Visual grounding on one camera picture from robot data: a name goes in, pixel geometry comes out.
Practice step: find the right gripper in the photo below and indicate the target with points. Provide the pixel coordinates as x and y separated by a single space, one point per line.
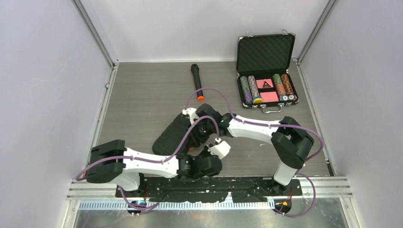
197 139

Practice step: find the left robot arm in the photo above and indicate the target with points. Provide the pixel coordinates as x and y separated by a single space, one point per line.
113 162

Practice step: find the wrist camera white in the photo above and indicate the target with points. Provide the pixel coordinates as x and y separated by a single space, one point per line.
220 148
191 113

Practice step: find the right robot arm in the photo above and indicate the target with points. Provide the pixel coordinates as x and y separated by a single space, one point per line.
291 141

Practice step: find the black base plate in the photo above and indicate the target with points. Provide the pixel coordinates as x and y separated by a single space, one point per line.
213 189

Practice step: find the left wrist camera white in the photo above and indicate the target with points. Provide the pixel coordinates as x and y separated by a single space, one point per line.
220 148

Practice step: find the black microphone orange end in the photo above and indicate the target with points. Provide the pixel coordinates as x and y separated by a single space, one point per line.
197 81

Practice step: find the black tool kit case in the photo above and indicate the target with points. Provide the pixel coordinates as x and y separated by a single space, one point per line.
171 137

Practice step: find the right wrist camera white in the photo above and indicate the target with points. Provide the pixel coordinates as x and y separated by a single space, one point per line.
191 113

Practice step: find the open poker chip case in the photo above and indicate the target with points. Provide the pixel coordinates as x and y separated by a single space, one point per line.
262 71

